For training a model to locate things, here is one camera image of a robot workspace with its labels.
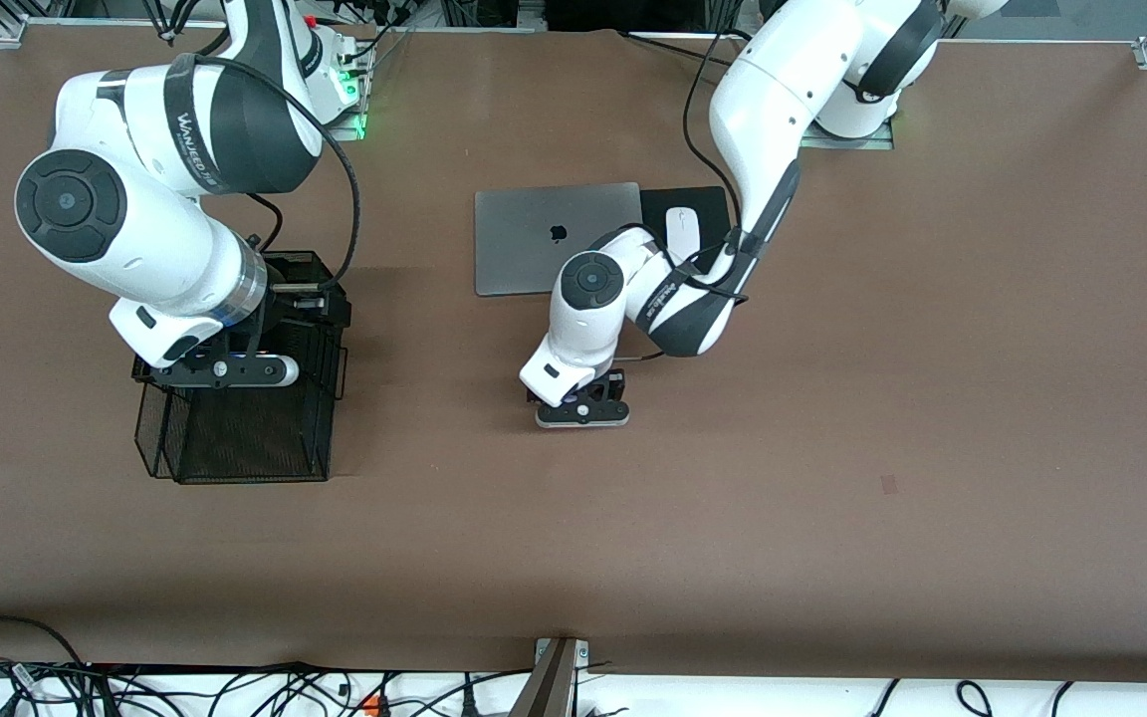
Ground white computer mouse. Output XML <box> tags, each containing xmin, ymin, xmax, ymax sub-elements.
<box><xmin>665</xmin><ymin>206</ymin><xmax>702</xmax><ymax>258</ymax></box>

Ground silver closed laptop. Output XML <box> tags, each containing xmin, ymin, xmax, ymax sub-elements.
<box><xmin>474</xmin><ymin>181</ymin><xmax>642</xmax><ymax>298</ymax></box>

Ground black mouse pad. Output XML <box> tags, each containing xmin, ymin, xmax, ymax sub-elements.
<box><xmin>639</xmin><ymin>185</ymin><xmax>734</xmax><ymax>260</ymax></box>

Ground grey metal pole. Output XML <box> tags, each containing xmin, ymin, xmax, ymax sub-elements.
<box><xmin>509</xmin><ymin>640</ymin><xmax>579</xmax><ymax>717</ymax></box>

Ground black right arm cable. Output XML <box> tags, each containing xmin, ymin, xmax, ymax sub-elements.
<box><xmin>150</xmin><ymin>0</ymin><xmax>359</xmax><ymax>350</ymax></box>

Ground black wire mesh basket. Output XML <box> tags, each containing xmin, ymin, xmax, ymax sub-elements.
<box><xmin>131</xmin><ymin>250</ymin><xmax>349</xmax><ymax>486</ymax></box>

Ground metal table edge bracket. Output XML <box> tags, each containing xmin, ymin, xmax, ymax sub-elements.
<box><xmin>534</xmin><ymin>637</ymin><xmax>590</xmax><ymax>678</ymax></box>

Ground black cable on table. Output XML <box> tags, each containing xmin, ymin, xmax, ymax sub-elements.
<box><xmin>618</xmin><ymin>28</ymin><xmax>734</xmax><ymax>61</ymax></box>

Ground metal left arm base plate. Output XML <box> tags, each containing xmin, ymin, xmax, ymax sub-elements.
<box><xmin>799</xmin><ymin>118</ymin><xmax>896</xmax><ymax>151</ymax></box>

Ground thick black cable loop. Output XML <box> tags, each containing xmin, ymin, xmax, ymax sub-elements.
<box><xmin>0</xmin><ymin>614</ymin><xmax>89</xmax><ymax>670</ymax></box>

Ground tangled black cables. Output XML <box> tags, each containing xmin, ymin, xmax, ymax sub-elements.
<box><xmin>0</xmin><ymin>657</ymin><xmax>535</xmax><ymax>717</ymax></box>

